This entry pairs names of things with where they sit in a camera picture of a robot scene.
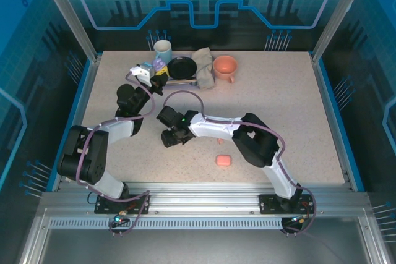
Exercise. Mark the aluminium side rail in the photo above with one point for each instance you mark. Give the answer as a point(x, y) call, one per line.
point(89, 91)
point(323, 91)

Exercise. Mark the pink earbud charging case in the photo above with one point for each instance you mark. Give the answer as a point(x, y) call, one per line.
point(224, 160)

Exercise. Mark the aluminium frame post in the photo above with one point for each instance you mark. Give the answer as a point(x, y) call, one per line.
point(70, 13)
point(338, 13)

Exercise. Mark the black plate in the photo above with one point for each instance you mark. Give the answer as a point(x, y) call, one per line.
point(182, 67)

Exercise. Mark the beige folded cloth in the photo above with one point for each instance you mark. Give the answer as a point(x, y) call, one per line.
point(204, 69)

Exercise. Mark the lavender tray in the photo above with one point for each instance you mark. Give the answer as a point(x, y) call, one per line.
point(169, 80)

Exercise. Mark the aluminium mounting rail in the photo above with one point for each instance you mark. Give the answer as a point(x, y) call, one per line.
point(201, 196)

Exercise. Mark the pink earbud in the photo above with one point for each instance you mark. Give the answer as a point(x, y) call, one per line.
point(220, 142)

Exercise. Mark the light blue mug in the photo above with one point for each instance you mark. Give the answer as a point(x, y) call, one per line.
point(163, 49)

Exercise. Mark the purple earbud charging case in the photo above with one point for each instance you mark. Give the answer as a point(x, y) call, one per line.
point(159, 63)

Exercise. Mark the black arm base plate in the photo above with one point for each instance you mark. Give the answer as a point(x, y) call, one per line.
point(102, 206)
point(267, 203)

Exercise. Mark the grey metal bottom panel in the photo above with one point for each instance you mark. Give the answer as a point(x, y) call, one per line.
point(201, 245)

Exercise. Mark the orange pink cup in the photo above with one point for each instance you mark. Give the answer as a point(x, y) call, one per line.
point(225, 67)

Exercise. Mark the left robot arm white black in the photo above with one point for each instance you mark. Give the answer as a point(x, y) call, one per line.
point(119, 129)

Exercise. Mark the blue table edge strip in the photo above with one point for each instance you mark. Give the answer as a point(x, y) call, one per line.
point(81, 91)
point(330, 91)

